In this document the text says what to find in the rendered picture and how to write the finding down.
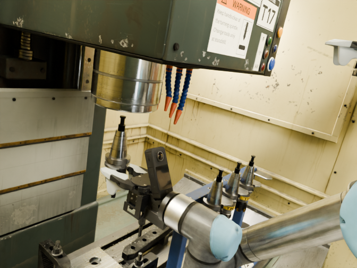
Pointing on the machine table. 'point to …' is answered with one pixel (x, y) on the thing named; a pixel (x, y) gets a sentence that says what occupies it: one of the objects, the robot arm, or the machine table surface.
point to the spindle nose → (126, 83)
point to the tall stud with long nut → (141, 226)
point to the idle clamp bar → (129, 256)
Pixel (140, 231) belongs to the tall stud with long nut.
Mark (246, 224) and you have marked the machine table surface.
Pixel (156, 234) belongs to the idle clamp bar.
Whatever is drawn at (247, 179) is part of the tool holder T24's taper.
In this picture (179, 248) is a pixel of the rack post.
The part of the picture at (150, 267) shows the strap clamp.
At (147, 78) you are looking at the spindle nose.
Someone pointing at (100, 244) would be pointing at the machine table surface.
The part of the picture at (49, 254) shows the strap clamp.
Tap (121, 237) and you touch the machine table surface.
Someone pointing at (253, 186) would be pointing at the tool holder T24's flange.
